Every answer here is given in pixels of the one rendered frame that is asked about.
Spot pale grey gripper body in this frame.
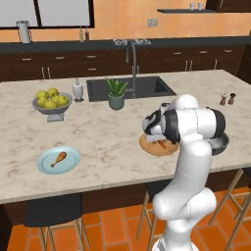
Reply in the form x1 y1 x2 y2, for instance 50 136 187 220
144 131 169 145

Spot dark grey bowl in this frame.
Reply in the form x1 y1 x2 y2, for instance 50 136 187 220
208 132 230 157

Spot brown chicken drumstick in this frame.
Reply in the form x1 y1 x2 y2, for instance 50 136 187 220
50 151 68 169

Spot grey fruit bowl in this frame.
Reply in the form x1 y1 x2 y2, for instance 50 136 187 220
31 91 74 124

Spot round wooden plate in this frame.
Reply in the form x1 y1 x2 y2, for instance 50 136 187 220
138 131 180 157

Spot black seat wooden stool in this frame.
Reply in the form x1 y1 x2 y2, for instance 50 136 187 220
23 192 91 251
208 167 251 251
134 178 184 251

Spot dark sink basin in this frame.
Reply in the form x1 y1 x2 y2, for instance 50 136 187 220
85 75 177 103

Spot green potted plant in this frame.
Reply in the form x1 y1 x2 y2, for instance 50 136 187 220
105 76 129 111

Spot dark brown kitchen island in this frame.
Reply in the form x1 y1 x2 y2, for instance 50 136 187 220
0 167 251 227

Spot grey curved tap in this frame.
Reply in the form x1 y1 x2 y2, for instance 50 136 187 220
125 40 138 99

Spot dark brown shaker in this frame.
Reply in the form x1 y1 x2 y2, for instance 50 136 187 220
227 92 237 106

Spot light blue plate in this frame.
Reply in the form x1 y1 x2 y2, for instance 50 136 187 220
36 145 82 176

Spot white soap dispenser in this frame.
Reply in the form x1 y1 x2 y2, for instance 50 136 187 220
72 77 84 103

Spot yellow-green apple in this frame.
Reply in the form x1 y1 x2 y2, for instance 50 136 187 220
36 96 49 109
47 87 60 98
56 95 70 108
43 100 58 110
35 90 49 100

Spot dark brown base cupboards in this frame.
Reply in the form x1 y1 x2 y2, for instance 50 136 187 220
0 36 251 85

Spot white paper towel roll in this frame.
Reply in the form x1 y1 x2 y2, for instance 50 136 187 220
15 20 32 44

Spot black framed window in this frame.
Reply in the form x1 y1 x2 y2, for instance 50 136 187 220
0 0 96 30

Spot grey wire dish rack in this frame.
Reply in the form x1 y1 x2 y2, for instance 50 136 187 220
113 37 152 47

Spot grey wall socket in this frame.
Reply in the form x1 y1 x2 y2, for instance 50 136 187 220
146 18 159 28

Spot dark wall shelf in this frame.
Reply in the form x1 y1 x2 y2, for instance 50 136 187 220
156 8 217 15

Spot dark brown wall cupboard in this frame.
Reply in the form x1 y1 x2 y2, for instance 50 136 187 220
205 0 251 14

